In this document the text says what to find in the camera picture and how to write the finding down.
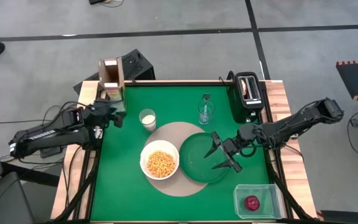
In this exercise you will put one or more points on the red apple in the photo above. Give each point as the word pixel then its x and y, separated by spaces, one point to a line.
pixel 252 203

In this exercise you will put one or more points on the round tan woven placemat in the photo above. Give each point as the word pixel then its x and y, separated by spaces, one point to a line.
pixel 172 132

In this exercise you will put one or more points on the bagel half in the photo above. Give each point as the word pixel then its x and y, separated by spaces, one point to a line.
pixel 243 87

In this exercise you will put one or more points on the brown cardboard cereal box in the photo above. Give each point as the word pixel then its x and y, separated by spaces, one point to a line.
pixel 117 93

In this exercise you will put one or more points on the clear drinking glass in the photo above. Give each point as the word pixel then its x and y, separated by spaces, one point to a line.
pixel 210 110

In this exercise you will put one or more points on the green table cover mat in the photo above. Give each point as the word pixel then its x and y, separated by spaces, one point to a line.
pixel 123 193

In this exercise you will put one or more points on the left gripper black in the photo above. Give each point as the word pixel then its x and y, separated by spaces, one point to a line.
pixel 101 113

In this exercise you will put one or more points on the white ceramic bowl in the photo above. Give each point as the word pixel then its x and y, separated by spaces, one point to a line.
pixel 145 155

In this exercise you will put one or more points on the glass of milk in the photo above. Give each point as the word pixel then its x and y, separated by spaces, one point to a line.
pixel 148 119

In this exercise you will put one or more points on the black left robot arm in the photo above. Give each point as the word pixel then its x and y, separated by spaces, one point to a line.
pixel 42 138

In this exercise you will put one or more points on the wooden table with black frame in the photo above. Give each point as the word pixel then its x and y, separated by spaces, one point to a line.
pixel 278 99

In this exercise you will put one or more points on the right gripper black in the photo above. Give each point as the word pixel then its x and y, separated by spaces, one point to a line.
pixel 233 149

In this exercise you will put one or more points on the black two-slot toaster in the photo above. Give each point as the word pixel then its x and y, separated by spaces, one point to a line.
pixel 239 109

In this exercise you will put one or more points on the black table strut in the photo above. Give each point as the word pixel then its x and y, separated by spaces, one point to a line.
pixel 286 194
pixel 79 193

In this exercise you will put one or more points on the black perforated box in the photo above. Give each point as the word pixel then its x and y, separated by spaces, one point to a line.
pixel 135 65

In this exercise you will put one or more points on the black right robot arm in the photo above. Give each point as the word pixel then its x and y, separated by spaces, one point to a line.
pixel 291 124

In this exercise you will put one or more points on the dark gray chair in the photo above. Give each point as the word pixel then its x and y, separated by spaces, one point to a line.
pixel 2 202

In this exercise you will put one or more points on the clear plastic container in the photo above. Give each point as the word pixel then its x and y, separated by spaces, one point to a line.
pixel 269 196

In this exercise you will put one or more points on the green plate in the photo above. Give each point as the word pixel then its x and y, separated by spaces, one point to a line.
pixel 194 158

